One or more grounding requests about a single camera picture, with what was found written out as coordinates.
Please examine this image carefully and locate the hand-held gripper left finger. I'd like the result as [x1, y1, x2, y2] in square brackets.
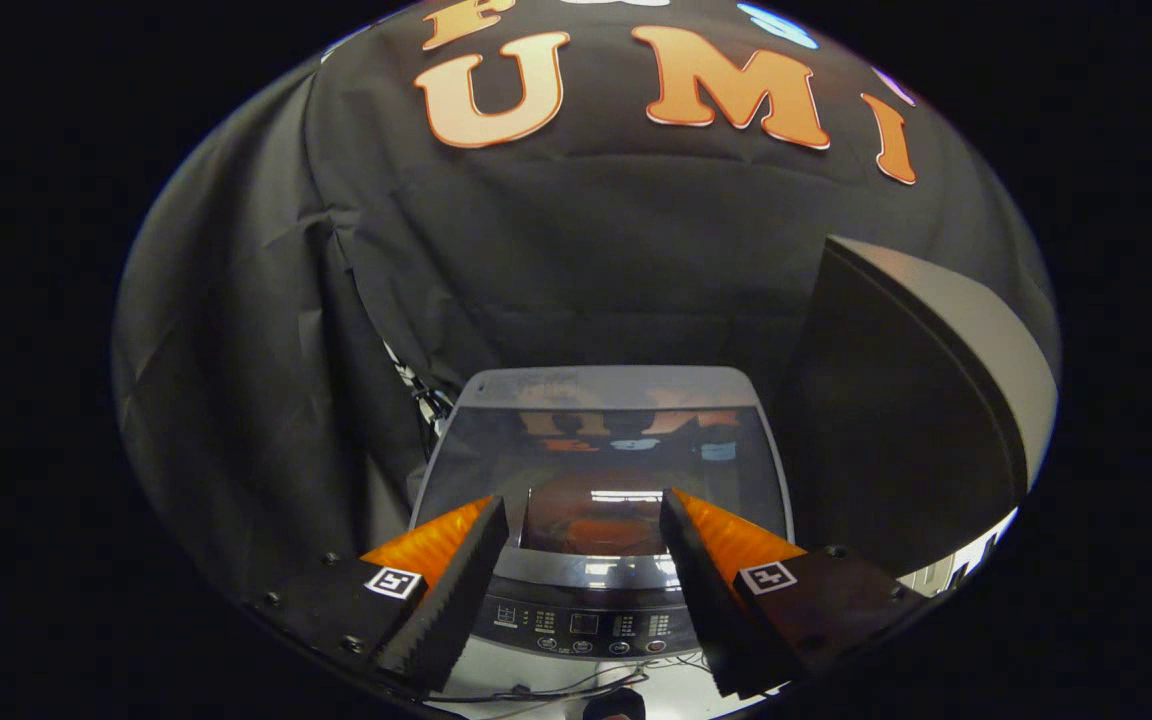
[246, 493, 512, 698]

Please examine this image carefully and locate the grey washing machine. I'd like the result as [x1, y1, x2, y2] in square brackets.
[408, 365, 799, 720]

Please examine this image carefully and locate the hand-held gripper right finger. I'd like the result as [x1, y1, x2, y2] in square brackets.
[659, 487, 929, 701]

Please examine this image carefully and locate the black cable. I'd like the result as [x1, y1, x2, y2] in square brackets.
[433, 660, 707, 706]

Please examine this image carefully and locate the white panel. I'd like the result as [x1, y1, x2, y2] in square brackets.
[901, 505, 1022, 601]

